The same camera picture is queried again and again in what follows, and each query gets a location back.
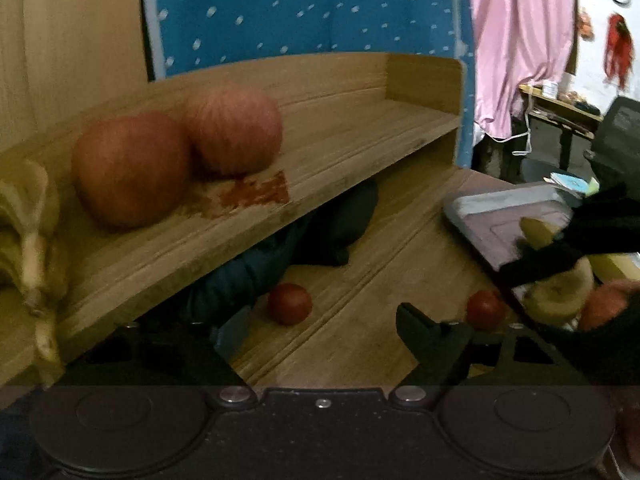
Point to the black metal tray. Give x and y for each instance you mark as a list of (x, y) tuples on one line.
[(495, 225)]

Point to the dark blue cloth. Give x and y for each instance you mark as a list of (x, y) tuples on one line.
[(300, 240)]

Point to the wooden board panel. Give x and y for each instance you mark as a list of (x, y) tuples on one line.
[(75, 35)]

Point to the black office chair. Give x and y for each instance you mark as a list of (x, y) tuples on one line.
[(622, 120)]

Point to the spotted ripe banana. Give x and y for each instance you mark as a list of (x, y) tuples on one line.
[(30, 210)]

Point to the orange hanging decoration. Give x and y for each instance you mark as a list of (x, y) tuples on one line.
[(584, 22)]

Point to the red hanging decoration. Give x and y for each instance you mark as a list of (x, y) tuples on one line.
[(620, 45)]

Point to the white cup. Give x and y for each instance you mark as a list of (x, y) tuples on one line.
[(550, 89)]

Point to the pink curtain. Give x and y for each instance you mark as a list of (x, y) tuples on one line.
[(520, 35)]

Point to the yellow banana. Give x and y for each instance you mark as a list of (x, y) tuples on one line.
[(537, 232), (557, 295)]

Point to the wooden shelf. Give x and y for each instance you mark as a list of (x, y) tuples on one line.
[(350, 125)]

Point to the stack of books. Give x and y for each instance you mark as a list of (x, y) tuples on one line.
[(570, 182)]

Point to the wooden desk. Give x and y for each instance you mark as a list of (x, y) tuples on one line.
[(560, 105)]

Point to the small red tomato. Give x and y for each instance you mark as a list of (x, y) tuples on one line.
[(290, 303), (485, 310)]

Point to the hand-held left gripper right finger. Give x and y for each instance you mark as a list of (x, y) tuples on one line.
[(425, 332)]

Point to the blue white-dotted mattress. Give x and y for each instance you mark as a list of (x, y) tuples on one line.
[(300, 10)]

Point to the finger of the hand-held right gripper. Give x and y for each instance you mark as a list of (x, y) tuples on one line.
[(542, 260), (610, 225)]

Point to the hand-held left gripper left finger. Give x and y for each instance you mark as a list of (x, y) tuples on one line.
[(232, 330)]

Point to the green cloth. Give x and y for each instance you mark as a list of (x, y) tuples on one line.
[(594, 187)]

